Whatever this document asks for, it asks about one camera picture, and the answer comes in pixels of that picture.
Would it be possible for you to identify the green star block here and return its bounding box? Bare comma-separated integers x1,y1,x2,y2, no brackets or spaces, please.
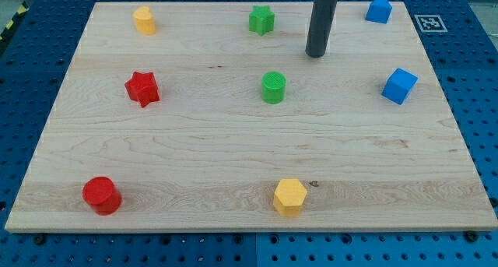
249,5,275,36

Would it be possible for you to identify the red star block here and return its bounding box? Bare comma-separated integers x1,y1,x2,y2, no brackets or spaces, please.
124,72,160,107

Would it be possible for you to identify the light wooden board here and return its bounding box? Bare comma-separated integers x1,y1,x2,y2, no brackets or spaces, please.
5,2,497,233

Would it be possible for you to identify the green cylinder block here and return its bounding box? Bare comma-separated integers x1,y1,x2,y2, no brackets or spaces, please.
261,72,286,104

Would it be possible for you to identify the yellow hexagon block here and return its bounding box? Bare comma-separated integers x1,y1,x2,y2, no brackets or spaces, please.
273,178,307,217

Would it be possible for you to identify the yellow heart block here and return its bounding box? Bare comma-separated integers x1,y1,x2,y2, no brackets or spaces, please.
132,6,156,35

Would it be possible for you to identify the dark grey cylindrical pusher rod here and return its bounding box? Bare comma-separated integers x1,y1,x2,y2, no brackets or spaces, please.
305,0,338,58

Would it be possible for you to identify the blue cube block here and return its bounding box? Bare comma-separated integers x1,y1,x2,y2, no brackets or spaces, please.
381,68,418,105

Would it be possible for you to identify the red cylinder block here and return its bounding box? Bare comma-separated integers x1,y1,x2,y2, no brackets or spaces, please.
82,176,122,216

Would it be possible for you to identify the blue pentagon house block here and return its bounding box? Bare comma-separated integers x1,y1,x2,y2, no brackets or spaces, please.
365,0,393,24

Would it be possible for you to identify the white fiducial marker tag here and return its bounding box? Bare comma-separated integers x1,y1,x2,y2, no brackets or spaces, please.
414,14,447,33

